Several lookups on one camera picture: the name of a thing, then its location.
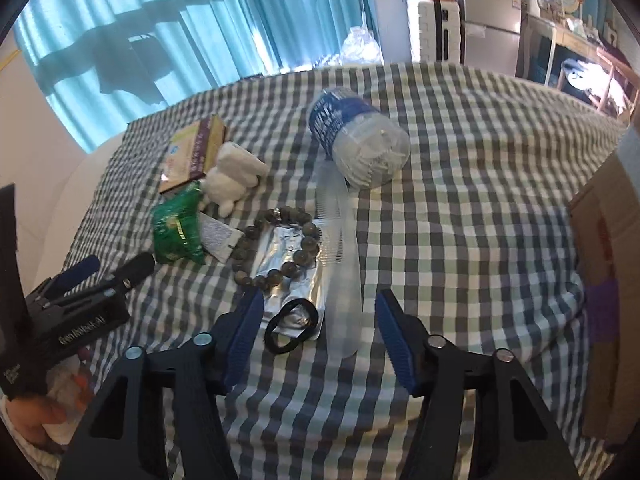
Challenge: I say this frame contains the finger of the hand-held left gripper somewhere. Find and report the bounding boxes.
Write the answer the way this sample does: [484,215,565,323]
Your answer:
[52,255,101,293]
[65,252,157,306]

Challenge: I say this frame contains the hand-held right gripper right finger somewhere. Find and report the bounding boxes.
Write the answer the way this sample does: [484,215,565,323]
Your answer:
[375,287,583,480]

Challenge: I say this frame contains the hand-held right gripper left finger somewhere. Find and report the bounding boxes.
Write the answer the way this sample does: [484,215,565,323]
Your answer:
[55,287,266,480]

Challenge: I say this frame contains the black hair tie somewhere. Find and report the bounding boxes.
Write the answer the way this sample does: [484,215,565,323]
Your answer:
[264,299,321,355]

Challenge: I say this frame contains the green snack packet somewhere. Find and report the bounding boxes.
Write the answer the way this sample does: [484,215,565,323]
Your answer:
[152,182,206,266]

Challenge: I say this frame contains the silver foil packet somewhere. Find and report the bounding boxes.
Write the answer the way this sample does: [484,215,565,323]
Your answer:
[245,220,326,342]

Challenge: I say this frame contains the yellow purple medicine box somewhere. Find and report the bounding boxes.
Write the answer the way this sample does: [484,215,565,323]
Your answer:
[160,115,228,196]

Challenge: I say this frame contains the white plush toy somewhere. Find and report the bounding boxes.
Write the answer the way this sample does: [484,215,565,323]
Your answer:
[202,141,268,216]

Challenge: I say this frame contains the clear plastic water bottle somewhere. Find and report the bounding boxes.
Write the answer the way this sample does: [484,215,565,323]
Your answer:
[307,86,412,191]

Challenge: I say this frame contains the brown cardboard box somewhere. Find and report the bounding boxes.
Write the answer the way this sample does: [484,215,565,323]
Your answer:
[567,125,640,453]

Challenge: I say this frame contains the person's left hand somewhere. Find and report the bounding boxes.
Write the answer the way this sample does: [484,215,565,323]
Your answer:
[6,390,68,447]

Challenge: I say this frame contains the white mattress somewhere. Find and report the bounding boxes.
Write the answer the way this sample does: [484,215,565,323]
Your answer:
[30,130,131,281]

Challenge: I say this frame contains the transparent plastic tube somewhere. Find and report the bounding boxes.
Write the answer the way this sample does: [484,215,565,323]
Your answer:
[315,160,363,358]

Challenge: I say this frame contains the small white printed packet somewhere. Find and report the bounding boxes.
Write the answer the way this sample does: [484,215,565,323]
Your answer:
[200,212,243,263]

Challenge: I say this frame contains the checked cloth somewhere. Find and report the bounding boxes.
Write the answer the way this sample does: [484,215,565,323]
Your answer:
[60,62,631,480]

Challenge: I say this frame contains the turquoise curtain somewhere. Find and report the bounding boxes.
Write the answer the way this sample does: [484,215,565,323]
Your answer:
[12,0,381,153]

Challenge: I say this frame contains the clear plastic bag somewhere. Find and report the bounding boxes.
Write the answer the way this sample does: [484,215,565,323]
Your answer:
[340,26,383,66]

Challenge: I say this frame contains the silver fridge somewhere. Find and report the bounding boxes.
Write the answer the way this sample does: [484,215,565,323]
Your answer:
[460,0,523,78]

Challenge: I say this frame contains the wooden desk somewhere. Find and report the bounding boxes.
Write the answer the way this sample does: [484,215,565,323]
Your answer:
[520,10,601,88]

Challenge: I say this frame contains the wooden chair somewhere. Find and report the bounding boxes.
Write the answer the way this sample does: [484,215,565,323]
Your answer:
[555,47,638,117]

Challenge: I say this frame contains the grey bead bracelet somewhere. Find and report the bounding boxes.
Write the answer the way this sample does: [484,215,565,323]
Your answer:
[230,207,323,291]

